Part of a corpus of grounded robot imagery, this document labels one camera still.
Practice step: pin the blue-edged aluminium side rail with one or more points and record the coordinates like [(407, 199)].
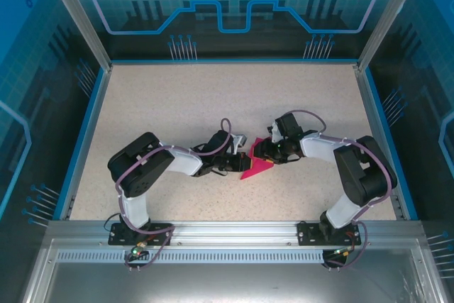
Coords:
[(84, 140), (383, 140)]

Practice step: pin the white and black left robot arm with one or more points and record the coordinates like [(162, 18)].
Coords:
[(184, 162)]

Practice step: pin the aluminium mounting rail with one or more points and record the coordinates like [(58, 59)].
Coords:
[(230, 233)]

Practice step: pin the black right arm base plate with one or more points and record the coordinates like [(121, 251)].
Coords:
[(308, 233)]

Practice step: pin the grey metal tray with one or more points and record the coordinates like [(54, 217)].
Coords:
[(227, 281)]

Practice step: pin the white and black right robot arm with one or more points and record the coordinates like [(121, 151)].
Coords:
[(319, 147)]

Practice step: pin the aluminium frame post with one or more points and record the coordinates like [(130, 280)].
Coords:
[(389, 15), (79, 15)]

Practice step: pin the magenta cloth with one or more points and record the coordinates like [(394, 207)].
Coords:
[(259, 171)]

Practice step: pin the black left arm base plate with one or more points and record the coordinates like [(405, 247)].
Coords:
[(118, 235)]

